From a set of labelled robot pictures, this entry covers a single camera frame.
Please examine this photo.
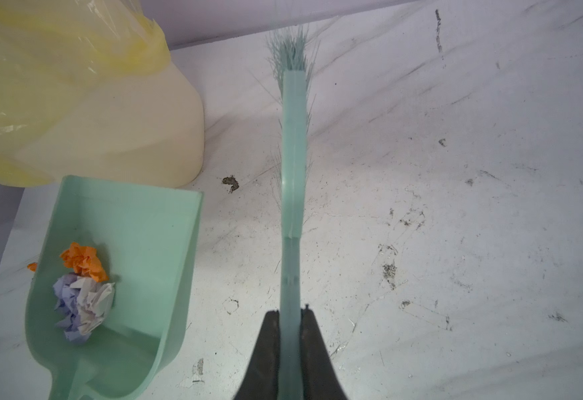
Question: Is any yellow bin liner bag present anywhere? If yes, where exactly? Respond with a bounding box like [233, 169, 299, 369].
[0, 1, 171, 188]

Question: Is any green hand brush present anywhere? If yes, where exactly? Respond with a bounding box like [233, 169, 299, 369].
[268, 26, 313, 399]

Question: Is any green dustpan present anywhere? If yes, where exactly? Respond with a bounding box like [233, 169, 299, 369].
[26, 176, 203, 399]

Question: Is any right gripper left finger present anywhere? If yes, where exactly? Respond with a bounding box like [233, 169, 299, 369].
[234, 311, 281, 400]

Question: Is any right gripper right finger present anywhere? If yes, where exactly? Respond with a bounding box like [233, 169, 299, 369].
[300, 306, 347, 400]

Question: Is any purple scrap left centre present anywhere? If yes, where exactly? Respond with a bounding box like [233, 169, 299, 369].
[53, 273, 116, 344]

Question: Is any cream trash bin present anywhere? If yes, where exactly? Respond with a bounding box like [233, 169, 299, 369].
[15, 63, 205, 188]

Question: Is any orange scrap near bin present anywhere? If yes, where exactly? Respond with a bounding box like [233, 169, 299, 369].
[60, 243, 109, 283]

